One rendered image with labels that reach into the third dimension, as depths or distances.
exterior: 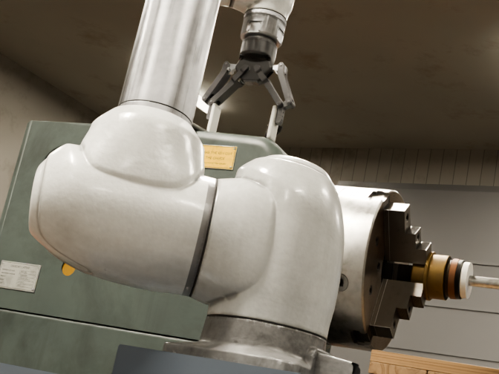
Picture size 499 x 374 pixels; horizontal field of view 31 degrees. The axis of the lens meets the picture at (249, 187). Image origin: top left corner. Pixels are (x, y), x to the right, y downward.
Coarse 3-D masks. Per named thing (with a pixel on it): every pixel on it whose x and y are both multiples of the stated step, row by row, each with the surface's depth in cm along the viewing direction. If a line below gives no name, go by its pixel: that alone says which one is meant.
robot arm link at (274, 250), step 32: (256, 160) 115; (288, 160) 113; (224, 192) 110; (256, 192) 110; (288, 192) 110; (320, 192) 111; (224, 224) 107; (256, 224) 108; (288, 224) 108; (320, 224) 110; (224, 256) 107; (256, 256) 107; (288, 256) 107; (320, 256) 109; (224, 288) 108; (256, 288) 107; (288, 288) 107; (320, 288) 109; (256, 320) 106; (288, 320) 106; (320, 320) 109
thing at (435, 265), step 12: (432, 252) 171; (420, 264) 170; (432, 264) 168; (444, 264) 167; (456, 264) 167; (420, 276) 169; (432, 276) 167; (444, 276) 167; (456, 276) 166; (432, 288) 168; (444, 288) 167; (456, 288) 166; (444, 300) 170
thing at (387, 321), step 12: (384, 288) 170; (396, 288) 170; (408, 288) 169; (420, 288) 168; (384, 300) 169; (396, 300) 168; (408, 300) 167; (420, 300) 168; (384, 312) 167; (396, 312) 167; (408, 312) 169; (372, 324) 166; (384, 324) 165; (396, 324) 168; (360, 336) 168; (384, 336) 167
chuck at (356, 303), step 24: (360, 192) 172; (384, 192) 172; (360, 216) 165; (360, 240) 162; (384, 240) 171; (360, 264) 161; (408, 264) 189; (360, 288) 161; (336, 312) 165; (360, 312) 162; (336, 336) 169
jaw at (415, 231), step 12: (384, 204) 170; (396, 204) 171; (408, 204) 170; (384, 216) 169; (396, 216) 168; (408, 216) 170; (384, 228) 171; (396, 228) 169; (408, 228) 171; (420, 228) 171; (396, 240) 170; (408, 240) 169; (420, 240) 172; (396, 252) 171; (408, 252) 170; (420, 252) 169
